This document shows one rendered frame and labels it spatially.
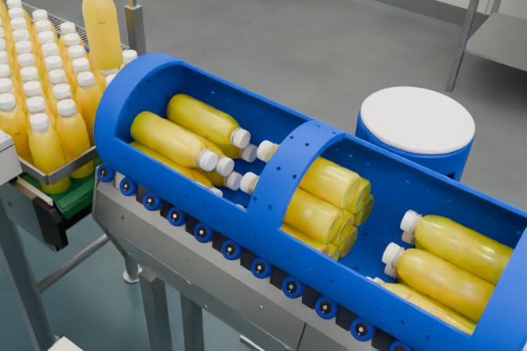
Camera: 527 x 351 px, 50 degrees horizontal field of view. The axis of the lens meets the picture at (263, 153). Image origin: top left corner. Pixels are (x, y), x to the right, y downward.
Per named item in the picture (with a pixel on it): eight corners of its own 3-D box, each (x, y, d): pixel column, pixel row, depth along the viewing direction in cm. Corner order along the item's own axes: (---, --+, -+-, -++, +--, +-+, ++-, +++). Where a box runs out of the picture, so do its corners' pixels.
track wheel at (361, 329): (377, 325, 99) (380, 323, 101) (354, 311, 101) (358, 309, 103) (366, 347, 100) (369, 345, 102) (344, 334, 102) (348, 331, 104)
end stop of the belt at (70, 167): (52, 186, 129) (49, 175, 128) (49, 184, 130) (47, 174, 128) (174, 108, 155) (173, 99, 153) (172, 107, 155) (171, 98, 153)
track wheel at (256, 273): (273, 262, 109) (278, 262, 111) (254, 251, 111) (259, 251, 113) (263, 284, 110) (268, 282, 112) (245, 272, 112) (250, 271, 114)
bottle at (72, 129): (66, 182, 138) (50, 120, 126) (65, 164, 143) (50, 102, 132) (96, 177, 140) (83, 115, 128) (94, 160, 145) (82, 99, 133)
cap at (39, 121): (53, 121, 126) (52, 115, 125) (40, 131, 123) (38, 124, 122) (40, 117, 127) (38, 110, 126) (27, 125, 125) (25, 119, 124)
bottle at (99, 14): (90, 58, 131) (76, -20, 119) (121, 53, 133) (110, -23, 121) (93, 74, 126) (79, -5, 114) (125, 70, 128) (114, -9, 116)
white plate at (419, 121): (347, 88, 149) (347, 92, 150) (381, 155, 128) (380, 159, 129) (447, 83, 153) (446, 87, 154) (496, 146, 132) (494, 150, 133)
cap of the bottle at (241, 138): (241, 125, 120) (248, 128, 119) (246, 135, 123) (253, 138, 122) (231, 139, 118) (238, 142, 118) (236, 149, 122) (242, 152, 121)
